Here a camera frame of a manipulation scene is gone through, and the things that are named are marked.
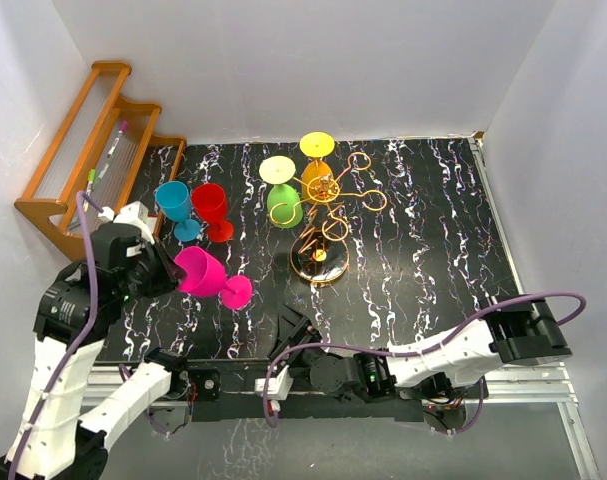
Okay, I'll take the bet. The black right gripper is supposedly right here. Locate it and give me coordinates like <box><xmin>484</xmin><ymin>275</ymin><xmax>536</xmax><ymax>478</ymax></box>
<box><xmin>270</xmin><ymin>302</ymin><xmax>327</xmax><ymax>380</ymax></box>

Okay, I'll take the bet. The pink wine glass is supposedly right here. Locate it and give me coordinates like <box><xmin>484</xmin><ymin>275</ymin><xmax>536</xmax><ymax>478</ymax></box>
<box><xmin>174</xmin><ymin>246</ymin><xmax>253</xmax><ymax>310</ymax></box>

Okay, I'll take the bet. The blue wine glass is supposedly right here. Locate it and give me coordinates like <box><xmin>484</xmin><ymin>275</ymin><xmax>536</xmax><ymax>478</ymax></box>
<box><xmin>155</xmin><ymin>181</ymin><xmax>201</xmax><ymax>242</ymax></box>

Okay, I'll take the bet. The red wine glass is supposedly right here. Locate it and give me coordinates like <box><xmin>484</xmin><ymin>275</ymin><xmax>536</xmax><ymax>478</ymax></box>
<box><xmin>191</xmin><ymin>183</ymin><xmax>234</xmax><ymax>243</ymax></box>

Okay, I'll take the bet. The green wine glass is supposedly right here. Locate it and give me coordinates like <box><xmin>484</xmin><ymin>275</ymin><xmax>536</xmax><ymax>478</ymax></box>
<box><xmin>259</xmin><ymin>155</ymin><xmax>303</xmax><ymax>229</ymax></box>

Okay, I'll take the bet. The orange wine glass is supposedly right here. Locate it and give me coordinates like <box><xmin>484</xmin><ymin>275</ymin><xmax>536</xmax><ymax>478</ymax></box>
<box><xmin>299</xmin><ymin>131</ymin><xmax>335</xmax><ymax>200</ymax></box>

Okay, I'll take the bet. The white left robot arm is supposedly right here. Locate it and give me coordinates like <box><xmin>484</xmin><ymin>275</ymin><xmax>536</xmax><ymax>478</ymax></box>
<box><xmin>0</xmin><ymin>223</ymin><xmax>190</xmax><ymax>479</ymax></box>

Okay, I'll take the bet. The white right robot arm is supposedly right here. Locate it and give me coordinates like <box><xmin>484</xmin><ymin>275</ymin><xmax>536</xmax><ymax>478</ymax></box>
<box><xmin>254</xmin><ymin>293</ymin><xmax>586</xmax><ymax>406</ymax></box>

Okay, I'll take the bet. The green capped marker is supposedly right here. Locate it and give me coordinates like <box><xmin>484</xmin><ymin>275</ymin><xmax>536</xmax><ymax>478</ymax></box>
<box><xmin>85</xmin><ymin>169</ymin><xmax>96</xmax><ymax>195</ymax></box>

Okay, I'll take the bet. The wooden tiered shelf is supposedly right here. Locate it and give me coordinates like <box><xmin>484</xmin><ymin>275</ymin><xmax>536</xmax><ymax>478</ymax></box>
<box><xmin>14</xmin><ymin>60</ymin><xmax>187</xmax><ymax>260</ymax></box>

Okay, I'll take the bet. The purple capped marker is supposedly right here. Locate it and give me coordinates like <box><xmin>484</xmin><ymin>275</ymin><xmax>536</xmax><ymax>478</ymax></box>
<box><xmin>106</xmin><ymin>121</ymin><xmax>128</xmax><ymax>158</ymax></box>

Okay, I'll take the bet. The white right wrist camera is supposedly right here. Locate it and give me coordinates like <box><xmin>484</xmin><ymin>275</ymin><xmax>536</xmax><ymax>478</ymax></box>
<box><xmin>254</xmin><ymin>366</ymin><xmax>293</xmax><ymax>417</ymax></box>

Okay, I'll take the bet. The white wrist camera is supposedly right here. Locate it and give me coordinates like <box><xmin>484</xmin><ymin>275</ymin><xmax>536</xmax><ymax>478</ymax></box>
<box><xmin>254</xmin><ymin>366</ymin><xmax>293</xmax><ymax>417</ymax></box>
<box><xmin>98</xmin><ymin>201</ymin><xmax>154</xmax><ymax>244</ymax></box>

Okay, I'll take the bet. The gold wire glass rack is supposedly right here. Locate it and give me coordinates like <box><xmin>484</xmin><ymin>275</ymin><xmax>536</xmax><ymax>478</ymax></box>
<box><xmin>288</xmin><ymin>152</ymin><xmax>388</xmax><ymax>286</ymax></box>

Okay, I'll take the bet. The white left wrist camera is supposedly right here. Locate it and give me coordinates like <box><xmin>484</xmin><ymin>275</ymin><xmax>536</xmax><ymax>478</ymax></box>
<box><xmin>98</xmin><ymin>201</ymin><xmax>154</xmax><ymax>244</ymax></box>

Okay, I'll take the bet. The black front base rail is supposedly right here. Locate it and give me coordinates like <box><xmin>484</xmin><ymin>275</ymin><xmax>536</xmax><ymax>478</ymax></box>
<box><xmin>147</xmin><ymin>349</ymin><xmax>464</xmax><ymax>426</ymax></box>

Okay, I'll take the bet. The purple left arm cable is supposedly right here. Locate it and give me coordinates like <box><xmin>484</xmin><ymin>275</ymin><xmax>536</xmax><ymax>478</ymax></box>
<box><xmin>7</xmin><ymin>191</ymin><xmax>109</xmax><ymax>476</ymax></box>

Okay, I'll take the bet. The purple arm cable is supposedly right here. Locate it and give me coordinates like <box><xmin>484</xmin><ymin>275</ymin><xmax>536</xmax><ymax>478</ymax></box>
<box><xmin>261</xmin><ymin>290</ymin><xmax>587</xmax><ymax>436</ymax></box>
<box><xmin>7</xmin><ymin>191</ymin><xmax>109</xmax><ymax>476</ymax></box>

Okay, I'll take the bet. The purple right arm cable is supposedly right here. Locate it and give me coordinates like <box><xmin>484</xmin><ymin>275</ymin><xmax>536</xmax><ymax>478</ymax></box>
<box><xmin>261</xmin><ymin>290</ymin><xmax>587</xmax><ymax>436</ymax></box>

